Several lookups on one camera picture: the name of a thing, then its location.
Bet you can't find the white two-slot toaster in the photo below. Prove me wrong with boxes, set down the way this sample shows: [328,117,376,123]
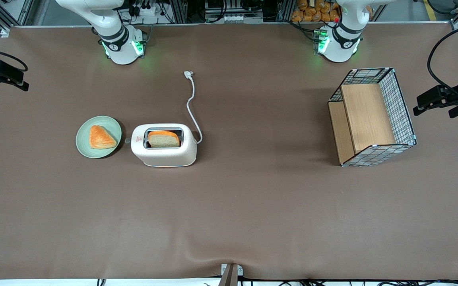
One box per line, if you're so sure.
[125,123,198,168]

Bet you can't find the pale green round plate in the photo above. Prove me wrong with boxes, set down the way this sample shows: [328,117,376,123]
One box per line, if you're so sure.
[76,116,122,159]

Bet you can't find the orange triangular pastry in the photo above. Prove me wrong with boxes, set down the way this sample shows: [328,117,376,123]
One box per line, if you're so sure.
[89,125,117,150]

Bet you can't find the bag of orange bread rolls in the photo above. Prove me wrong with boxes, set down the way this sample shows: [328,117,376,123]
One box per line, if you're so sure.
[291,0,341,23]

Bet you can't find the white power strip with plugs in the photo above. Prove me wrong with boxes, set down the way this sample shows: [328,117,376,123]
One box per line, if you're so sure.
[132,0,167,18]

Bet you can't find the bread slice with orange crust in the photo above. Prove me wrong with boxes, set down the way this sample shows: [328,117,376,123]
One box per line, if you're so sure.
[148,131,181,149]

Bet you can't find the brown table mat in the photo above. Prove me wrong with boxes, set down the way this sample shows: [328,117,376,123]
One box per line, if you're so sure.
[0,22,458,280]

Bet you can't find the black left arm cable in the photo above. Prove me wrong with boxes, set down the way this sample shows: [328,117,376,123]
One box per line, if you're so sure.
[427,25,458,102]

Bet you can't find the wire basket with wooden boards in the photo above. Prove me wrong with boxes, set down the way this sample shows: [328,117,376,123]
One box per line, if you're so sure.
[328,67,417,167]

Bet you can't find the aluminium frame post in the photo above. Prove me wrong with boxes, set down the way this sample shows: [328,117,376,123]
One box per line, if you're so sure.
[277,0,294,22]
[169,0,188,23]

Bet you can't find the white power cord with plug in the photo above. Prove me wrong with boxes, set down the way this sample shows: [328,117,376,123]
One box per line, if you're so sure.
[184,70,204,144]

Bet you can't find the grey metal table bracket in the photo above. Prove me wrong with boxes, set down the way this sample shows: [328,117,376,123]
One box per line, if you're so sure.
[220,263,244,286]

